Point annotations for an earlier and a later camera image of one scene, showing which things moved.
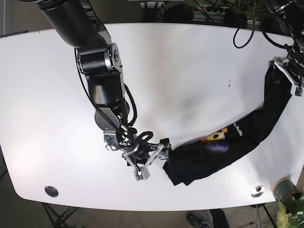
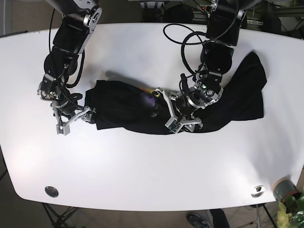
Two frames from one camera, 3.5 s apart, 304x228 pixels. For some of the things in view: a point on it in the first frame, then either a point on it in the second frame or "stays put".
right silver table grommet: x=258 y=191 stays put
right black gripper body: x=292 y=67 -> x=188 y=102
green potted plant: x=290 y=213 stays put
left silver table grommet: x=51 y=191 stays put
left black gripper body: x=141 y=155 -> x=66 y=110
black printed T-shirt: x=194 y=161 -> x=125 y=107
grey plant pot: x=283 y=188 stays put
